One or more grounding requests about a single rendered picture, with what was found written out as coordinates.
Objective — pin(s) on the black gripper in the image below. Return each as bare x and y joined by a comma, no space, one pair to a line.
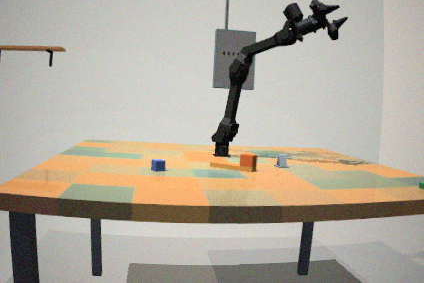
332,27

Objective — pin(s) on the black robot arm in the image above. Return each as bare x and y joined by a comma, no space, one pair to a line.
238,71

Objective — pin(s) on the blue cube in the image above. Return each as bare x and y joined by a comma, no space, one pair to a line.
158,165

